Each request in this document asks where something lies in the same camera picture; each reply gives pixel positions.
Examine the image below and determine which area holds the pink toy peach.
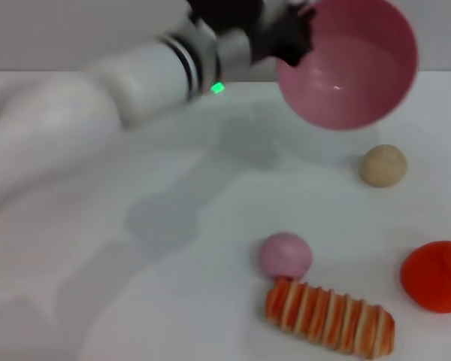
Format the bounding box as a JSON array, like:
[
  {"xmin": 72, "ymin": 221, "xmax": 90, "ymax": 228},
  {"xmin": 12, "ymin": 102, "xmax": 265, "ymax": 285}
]
[{"xmin": 258, "ymin": 231, "xmax": 313, "ymax": 281}]

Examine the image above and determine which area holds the beige round toy bun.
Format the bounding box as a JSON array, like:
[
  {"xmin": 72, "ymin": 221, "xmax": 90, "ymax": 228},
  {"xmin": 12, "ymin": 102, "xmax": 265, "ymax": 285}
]
[{"xmin": 359, "ymin": 144, "xmax": 408, "ymax": 187}]

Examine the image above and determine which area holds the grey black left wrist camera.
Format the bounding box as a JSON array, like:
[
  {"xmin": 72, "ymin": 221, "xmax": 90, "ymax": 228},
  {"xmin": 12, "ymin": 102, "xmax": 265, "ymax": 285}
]
[{"xmin": 187, "ymin": 0, "xmax": 275, "ymax": 67}]

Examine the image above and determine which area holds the red orange toy tomato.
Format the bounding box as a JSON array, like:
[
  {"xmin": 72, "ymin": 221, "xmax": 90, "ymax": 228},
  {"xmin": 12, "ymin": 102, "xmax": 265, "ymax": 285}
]
[{"xmin": 401, "ymin": 240, "xmax": 451, "ymax": 314}]

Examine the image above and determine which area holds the orange striped toy bread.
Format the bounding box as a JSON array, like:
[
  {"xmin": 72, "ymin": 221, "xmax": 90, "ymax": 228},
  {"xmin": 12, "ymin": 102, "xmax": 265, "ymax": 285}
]
[{"xmin": 265, "ymin": 278, "xmax": 396, "ymax": 358}]

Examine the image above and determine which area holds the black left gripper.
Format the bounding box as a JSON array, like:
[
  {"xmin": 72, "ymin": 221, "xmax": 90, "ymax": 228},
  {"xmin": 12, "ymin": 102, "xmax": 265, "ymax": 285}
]
[{"xmin": 249, "ymin": 3, "xmax": 319, "ymax": 69}]

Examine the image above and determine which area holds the pink plastic bowl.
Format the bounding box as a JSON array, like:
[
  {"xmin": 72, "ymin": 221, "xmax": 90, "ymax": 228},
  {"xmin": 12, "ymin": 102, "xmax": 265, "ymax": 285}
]
[{"xmin": 276, "ymin": 0, "xmax": 419, "ymax": 132}]

